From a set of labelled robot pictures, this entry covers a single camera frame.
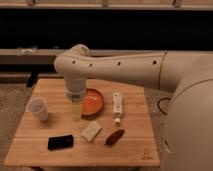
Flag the white tube with cap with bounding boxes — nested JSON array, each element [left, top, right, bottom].
[[113, 91, 123, 125]]

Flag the wooden bench rail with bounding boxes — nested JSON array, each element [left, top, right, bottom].
[[0, 48, 213, 66]]

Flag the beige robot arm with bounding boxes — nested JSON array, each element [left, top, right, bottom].
[[54, 44, 213, 171]]

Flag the black rectangular case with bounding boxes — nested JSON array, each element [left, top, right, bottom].
[[48, 135, 74, 150]]

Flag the white sponge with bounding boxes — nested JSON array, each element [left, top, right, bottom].
[[81, 121, 102, 142]]

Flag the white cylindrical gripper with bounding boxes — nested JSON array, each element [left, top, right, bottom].
[[65, 89, 84, 121]]

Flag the wooden table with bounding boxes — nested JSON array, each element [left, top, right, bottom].
[[4, 79, 160, 167]]

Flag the black cable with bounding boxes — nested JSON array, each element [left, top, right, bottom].
[[157, 97, 172, 116]]

